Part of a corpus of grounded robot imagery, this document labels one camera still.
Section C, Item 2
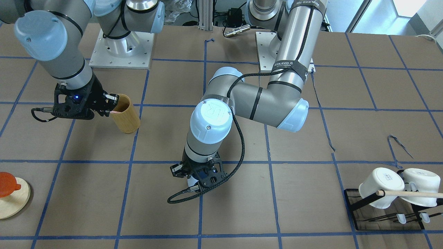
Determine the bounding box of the white mug with face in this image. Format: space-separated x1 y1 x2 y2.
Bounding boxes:
359 167 405 198

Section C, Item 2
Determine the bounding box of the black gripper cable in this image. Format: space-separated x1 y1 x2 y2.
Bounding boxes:
31 107 59 123

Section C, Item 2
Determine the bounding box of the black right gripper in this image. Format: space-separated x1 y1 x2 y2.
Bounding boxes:
53 74 119 120

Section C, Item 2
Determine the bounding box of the black power adapter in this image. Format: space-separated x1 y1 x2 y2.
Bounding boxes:
227 8 243 26

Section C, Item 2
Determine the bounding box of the bamboo wooden cup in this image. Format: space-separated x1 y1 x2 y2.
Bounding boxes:
110 94 141 133

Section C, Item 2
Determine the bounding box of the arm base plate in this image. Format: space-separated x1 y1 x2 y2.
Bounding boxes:
89 30 155 69
255 32 315 73

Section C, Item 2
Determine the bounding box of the aluminium frame post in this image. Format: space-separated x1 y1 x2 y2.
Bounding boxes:
196 0 214 33

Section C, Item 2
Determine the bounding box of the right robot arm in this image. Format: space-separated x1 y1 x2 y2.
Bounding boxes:
1 0 165 120

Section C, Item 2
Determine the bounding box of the black wire cup rack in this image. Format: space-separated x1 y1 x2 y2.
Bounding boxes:
344 169 442 231

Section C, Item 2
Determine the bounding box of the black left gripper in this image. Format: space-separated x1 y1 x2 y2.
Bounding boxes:
170 154 227 188

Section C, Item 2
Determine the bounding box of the light blue plastic cup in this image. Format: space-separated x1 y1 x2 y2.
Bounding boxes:
187 175 198 187

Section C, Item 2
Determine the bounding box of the black braided cable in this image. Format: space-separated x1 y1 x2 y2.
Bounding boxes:
167 0 322 204

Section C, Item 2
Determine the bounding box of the orange red mug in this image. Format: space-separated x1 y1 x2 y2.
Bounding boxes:
0 172 21 198

